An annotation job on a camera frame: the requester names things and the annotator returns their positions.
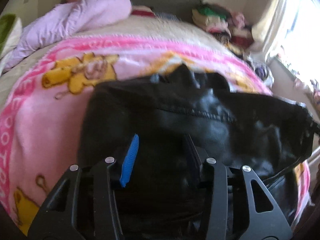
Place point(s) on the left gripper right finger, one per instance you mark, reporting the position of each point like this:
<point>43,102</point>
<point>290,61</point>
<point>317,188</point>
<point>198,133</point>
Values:
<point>237,204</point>

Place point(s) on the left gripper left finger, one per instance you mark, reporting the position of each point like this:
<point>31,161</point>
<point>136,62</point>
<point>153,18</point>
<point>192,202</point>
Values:
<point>82,205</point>

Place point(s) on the black leather jacket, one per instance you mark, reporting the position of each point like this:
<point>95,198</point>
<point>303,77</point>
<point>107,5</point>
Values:
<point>270,134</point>

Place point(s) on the plastic bag of clothes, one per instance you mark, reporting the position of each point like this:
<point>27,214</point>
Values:
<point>262,71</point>

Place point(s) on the clothes on window sill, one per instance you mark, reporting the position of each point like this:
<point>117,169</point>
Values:
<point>310,89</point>

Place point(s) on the pile of folded clothes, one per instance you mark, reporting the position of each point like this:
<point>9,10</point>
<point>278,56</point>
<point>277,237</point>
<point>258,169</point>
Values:
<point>228,27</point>

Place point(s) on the pink cartoon bear blanket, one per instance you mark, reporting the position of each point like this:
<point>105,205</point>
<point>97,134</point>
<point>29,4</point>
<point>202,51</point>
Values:
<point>41,117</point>

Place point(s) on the cream window curtain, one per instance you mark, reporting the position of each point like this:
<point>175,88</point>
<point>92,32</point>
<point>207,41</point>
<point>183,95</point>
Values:
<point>270,31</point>

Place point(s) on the cream fleece bed sheet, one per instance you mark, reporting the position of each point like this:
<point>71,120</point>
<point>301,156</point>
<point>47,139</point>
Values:
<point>132,26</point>

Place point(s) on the green and cream blanket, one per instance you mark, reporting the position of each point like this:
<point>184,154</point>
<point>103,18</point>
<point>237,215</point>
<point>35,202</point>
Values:
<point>11,31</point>

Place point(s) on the red and white pillow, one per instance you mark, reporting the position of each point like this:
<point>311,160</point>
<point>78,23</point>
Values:
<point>143,11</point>

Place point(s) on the lilac puffy quilt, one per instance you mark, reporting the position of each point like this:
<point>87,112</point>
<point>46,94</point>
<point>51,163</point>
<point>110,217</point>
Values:
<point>63,21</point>

